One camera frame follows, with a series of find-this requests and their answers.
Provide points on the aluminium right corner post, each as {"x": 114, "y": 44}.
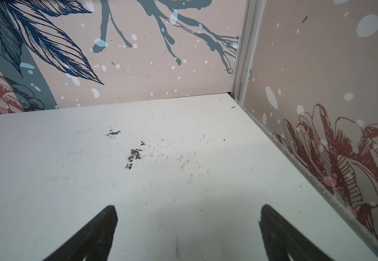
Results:
{"x": 252, "y": 18}

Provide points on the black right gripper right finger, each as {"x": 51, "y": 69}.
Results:
{"x": 283, "y": 242}

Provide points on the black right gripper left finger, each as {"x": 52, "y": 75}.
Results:
{"x": 91, "y": 243}

